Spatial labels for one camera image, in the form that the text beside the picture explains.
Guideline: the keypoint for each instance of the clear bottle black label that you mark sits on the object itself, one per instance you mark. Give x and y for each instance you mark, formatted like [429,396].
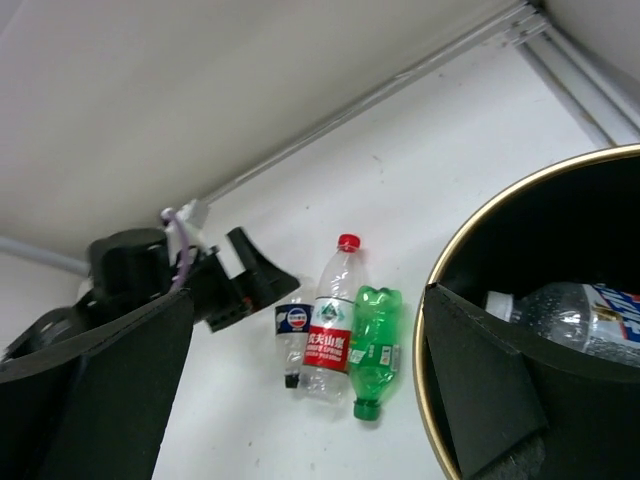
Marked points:
[292,322]

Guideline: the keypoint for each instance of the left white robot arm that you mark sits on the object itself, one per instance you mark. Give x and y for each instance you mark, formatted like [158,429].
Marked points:
[134,267]

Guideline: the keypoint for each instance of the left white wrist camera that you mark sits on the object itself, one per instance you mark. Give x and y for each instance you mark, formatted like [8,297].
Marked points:
[193,216]

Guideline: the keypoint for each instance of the clear bottle blue orange label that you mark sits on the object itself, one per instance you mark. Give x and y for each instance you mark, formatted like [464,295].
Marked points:
[589,318]

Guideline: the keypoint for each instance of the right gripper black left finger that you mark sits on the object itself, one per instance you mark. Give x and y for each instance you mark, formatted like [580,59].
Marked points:
[96,406]

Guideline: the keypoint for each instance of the green plastic bottle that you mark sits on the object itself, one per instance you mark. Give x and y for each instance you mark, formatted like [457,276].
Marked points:
[374,352]

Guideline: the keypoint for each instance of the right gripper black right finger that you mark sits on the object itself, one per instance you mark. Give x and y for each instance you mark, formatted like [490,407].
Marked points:
[499,402]

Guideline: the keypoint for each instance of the dark bin with gold rim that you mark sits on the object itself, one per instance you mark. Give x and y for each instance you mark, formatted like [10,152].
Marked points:
[576,221]

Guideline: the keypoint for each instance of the clear bottle red label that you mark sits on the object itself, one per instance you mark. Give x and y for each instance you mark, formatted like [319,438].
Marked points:
[323,374]

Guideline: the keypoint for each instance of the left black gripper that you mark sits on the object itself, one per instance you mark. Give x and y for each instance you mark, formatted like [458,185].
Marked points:
[221,301]

